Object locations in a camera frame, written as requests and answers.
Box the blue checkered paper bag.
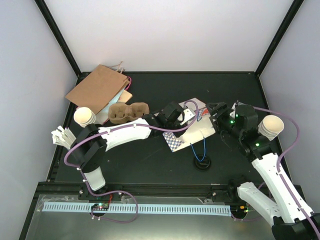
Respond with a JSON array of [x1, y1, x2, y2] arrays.
[[162, 98, 216, 153]]

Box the brown pulp cup carrier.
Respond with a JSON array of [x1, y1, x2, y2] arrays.
[[108, 102, 150, 124]]

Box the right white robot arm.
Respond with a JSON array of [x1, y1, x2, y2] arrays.
[[206, 101, 320, 240]]

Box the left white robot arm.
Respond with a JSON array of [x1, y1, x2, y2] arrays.
[[64, 102, 194, 200]]

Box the black plastic cup lid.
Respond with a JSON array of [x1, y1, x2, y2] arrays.
[[193, 155, 212, 171]]

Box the right stack of paper cups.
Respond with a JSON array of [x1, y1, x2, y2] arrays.
[[258, 115, 285, 141]]

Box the stack of paper cups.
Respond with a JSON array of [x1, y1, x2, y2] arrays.
[[258, 115, 285, 141], [73, 107, 97, 128]]

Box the pink and blue paper bags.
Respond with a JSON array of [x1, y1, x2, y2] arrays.
[[96, 77, 133, 125]]

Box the brown kraft paper bag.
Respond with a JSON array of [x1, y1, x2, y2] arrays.
[[65, 64, 129, 114]]

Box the left stack of paper cups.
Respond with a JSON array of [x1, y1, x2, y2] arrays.
[[73, 107, 97, 128]]

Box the small circuit board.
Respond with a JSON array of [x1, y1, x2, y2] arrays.
[[91, 203, 110, 211]]

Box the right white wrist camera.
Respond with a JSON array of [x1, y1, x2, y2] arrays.
[[229, 100, 239, 120]]

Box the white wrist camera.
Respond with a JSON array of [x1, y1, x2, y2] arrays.
[[180, 104, 196, 125], [229, 100, 239, 120]]

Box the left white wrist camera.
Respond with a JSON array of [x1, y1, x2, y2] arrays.
[[180, 104, 196, 125]]

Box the light blue cable duct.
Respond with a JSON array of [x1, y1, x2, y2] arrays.
[[42, 202, 232, 217]]

